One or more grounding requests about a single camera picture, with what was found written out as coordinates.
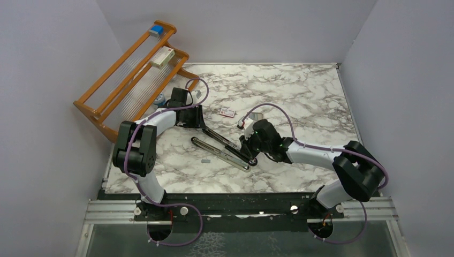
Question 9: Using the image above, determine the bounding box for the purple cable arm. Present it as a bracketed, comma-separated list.
[241, 103, 389, 245]
[123, 78, 210, 248]

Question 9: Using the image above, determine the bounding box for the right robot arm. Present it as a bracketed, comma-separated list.
[238, 118, 387, 218]

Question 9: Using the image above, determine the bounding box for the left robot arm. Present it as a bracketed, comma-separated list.
[112, 88, 206, 220]

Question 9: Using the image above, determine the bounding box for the blue white jar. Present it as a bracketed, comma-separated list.
[153, 93, 167, 108]

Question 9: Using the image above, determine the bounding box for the white red box on shelf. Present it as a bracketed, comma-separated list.
[149, 46, 175, 69]

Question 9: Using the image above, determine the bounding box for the silver staple strip tray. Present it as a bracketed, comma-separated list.
[249, 112, 264, 120]

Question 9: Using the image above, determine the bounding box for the blue grey eraser block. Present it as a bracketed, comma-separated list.
[148, 25, 164, 38]

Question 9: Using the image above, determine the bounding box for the red white staple box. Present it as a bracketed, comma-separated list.
[219, 108, 236, 118]

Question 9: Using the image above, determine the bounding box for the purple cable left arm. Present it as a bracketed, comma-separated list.
[123, 78, 210, 248]

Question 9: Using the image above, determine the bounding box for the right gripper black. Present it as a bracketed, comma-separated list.
[239, 129, 271, 158]

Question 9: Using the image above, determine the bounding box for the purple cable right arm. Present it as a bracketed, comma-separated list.
[241, 103, 389, 245]

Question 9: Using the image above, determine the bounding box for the black stapler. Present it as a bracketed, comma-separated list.
[202, 127, 258, 166]

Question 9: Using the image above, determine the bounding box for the orange wooden shelf rack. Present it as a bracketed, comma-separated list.
[73, 20, 198, 143]

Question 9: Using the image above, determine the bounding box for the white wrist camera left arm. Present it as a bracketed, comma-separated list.
[193, 90, 202, 101]

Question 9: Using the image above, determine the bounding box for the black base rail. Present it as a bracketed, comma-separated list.
[87, 192, 398, 235]

